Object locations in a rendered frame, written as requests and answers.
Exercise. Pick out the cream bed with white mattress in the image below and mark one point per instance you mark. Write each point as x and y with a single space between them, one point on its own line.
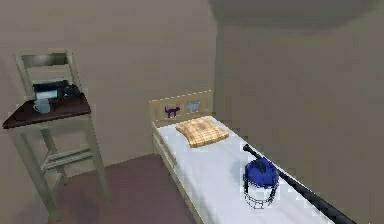
206 173

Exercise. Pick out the black baseball bat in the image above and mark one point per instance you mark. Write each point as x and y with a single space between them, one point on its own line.
300 188

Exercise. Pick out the yellow checked pillow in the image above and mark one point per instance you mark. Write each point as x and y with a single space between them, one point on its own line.
201 131

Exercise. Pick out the black box with blue screen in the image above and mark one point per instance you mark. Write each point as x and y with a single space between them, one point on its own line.
50 89

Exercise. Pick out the large blue coffee mug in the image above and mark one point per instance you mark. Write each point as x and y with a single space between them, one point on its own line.
42 105

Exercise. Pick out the pale green wooden chair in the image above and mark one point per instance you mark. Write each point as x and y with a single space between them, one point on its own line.
93 146

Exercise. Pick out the small black lumpy object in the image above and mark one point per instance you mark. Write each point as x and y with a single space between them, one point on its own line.
71 90

